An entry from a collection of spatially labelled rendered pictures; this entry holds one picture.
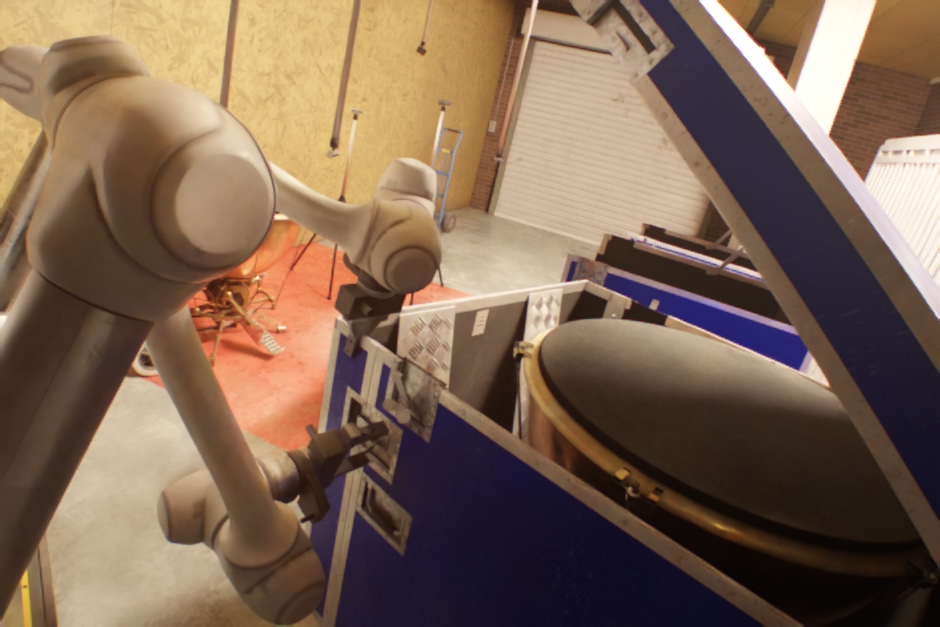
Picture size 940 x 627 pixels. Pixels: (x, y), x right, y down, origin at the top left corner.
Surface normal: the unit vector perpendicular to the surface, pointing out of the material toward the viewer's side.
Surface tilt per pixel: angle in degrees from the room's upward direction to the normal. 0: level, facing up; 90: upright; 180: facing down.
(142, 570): 0
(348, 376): 90
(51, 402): 84
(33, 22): 90
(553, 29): 90
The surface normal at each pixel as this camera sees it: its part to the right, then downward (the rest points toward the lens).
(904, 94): -0.36, 0.23
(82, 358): 0.64, 0.32
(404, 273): 0.30, 0.53
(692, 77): -0.67, 0.10
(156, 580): 0.22, -0.92
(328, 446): 0.46, -0.73
